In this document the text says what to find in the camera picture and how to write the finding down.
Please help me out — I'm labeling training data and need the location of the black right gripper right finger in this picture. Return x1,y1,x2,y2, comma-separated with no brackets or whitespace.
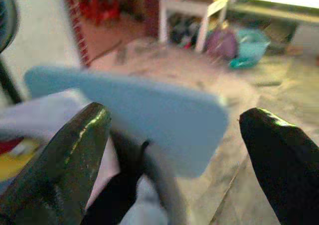
238,107,319,225

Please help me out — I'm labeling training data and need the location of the black standing fan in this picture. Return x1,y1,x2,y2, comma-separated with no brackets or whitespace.
0,0,24,105

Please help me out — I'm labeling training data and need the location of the teal plastic basin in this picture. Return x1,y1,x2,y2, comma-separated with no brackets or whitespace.
228,27,272,69

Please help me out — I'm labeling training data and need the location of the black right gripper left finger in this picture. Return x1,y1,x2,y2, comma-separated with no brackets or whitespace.
0,102,112,225

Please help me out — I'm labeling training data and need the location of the red yellow garment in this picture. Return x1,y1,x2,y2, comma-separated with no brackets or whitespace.
0,137,43,186

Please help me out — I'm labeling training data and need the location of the white small table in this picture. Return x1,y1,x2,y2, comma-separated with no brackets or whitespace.
159,0,232,53

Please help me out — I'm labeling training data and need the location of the white crumpled garment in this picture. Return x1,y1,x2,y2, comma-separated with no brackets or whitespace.
0,89,167,225

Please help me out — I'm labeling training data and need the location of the purple bag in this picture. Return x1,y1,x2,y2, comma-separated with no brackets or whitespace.
204,27,239,61

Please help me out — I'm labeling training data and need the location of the grey plastic chair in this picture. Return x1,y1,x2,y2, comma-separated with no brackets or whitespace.
23,65,230,225

